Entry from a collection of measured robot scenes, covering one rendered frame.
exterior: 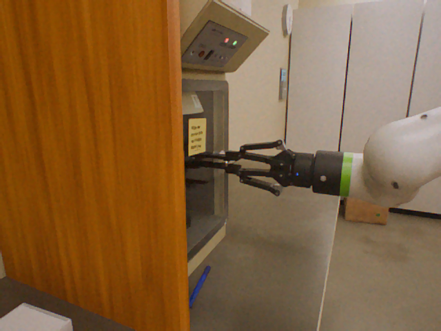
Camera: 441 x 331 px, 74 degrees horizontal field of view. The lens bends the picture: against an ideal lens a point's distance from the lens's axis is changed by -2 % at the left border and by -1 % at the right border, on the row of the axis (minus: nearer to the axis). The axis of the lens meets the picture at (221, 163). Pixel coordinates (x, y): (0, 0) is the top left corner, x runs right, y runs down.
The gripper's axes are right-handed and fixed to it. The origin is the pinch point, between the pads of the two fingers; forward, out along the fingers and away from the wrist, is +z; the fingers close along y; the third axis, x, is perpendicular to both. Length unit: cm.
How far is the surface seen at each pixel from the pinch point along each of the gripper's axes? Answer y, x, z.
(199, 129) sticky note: 8.3, 6.5, 3.5
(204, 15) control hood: 28.0, 20.0, -4.9
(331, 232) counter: -26.0, -25.5, -24.5
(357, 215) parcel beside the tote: -112, -253, -42
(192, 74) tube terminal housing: 19.9, 7.0, 4.6
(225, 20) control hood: 28.6, 13.0, -5.5
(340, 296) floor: -120, -125, -32
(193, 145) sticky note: 5.3, 9.4, 3.5
